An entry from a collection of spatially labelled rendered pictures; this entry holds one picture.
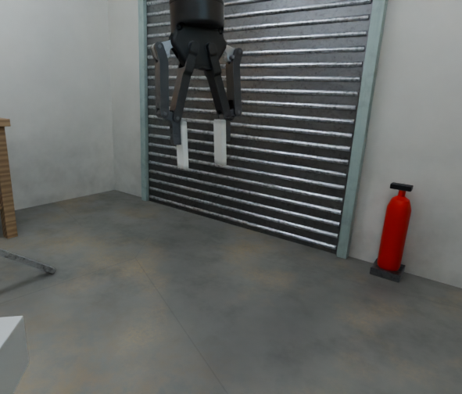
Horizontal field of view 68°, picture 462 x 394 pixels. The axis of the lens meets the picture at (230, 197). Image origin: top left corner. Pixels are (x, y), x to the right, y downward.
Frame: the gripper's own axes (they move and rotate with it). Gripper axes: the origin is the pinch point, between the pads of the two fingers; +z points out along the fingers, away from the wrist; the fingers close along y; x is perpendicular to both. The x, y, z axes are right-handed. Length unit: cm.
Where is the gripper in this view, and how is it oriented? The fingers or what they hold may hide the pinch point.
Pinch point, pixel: (201, 146)
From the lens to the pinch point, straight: 53.5
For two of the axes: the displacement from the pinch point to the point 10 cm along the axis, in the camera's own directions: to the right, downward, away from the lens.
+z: 0.1, 9.7, 2.6
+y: 8.8, -1.3, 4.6
